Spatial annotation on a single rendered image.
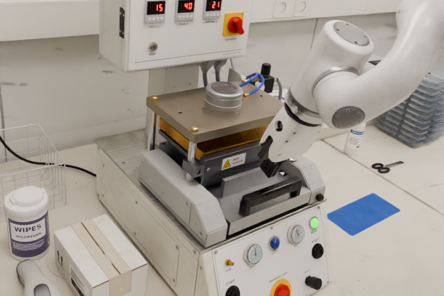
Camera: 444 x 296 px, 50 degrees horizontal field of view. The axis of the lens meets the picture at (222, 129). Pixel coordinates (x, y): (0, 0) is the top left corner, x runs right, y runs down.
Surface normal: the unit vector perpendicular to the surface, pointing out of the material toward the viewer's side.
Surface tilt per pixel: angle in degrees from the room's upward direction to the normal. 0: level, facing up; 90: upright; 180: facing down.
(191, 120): 0
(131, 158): 0
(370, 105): 103
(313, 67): 80
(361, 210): 0
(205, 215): 41
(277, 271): 65
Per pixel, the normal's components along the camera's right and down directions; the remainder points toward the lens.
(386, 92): 0.14, 0.54
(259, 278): 0.60, 0.02
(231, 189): 0.60, 0.43
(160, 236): -0.79, 0.19
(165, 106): 0.12, -0.88
